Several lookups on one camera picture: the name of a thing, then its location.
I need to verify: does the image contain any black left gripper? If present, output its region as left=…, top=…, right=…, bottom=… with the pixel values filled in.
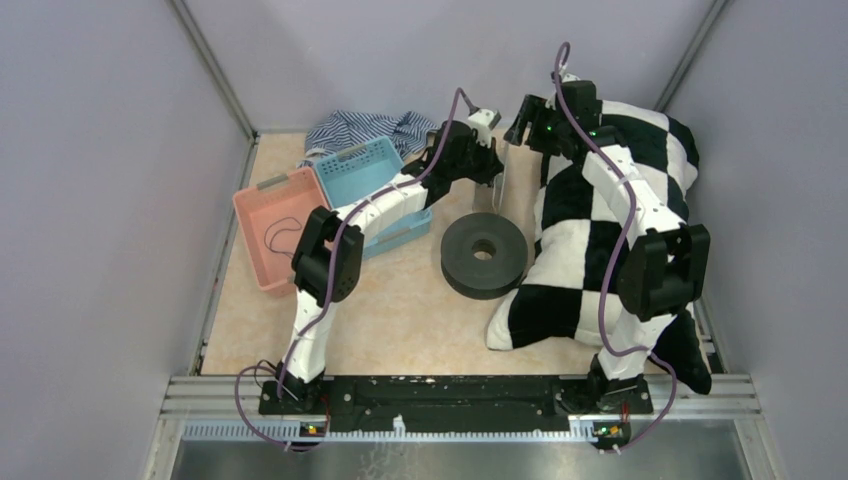
left=448, top=132, right=503, bottom=185

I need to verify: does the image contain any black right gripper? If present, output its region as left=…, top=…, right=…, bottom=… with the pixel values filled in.
left=503, top=96, right=568, bottom=158

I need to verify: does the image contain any grey cable spool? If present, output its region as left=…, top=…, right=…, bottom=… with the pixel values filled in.
left=472, top=139, right=509, bottom=215

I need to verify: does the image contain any black cable spool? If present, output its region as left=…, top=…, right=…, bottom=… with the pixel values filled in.
left=440, top=212, right=528, bottom=300

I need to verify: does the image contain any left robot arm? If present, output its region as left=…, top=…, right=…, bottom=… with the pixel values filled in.
left=277, top=109, right=504, bottom=414

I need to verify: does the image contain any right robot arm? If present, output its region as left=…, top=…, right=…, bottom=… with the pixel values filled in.
left=485, top=80, right=712, bottom=412

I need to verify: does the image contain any blue perforated plastic basket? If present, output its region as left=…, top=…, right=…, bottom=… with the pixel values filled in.
left=313, top=136, right=432, bottom=259

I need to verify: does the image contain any blue white striped cloth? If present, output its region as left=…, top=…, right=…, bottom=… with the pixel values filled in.
left=297, top=110, right=437, bottom=168

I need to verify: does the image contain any black white checkered pillow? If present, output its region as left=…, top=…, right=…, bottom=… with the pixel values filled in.
left=486, top=100, right=699, bottom=388

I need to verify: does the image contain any pink perforated plastic basket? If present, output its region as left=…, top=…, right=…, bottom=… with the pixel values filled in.
left=233, top=167, right=328, bottom=297

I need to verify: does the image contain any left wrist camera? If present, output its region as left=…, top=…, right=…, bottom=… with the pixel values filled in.
left=467, top=108, right=501, bottom=136

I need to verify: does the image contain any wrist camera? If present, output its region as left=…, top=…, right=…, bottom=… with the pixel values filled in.
left=550, top=68, right=581, bottom=88
left=467, top=108, right=501, bottom=136

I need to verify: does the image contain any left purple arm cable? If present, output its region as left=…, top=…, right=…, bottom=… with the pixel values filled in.
left=233, top=87, right=478, bottom=454

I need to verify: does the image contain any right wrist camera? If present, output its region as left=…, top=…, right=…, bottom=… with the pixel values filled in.
left=550, top=68, right=581, bottom=88

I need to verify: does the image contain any black cable in pink basket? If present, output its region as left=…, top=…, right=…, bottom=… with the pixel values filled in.
left=263, top=215, right=305, bottom=260

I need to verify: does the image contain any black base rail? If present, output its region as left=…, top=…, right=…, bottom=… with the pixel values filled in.
left=258, top=375, right=654, bottom=434

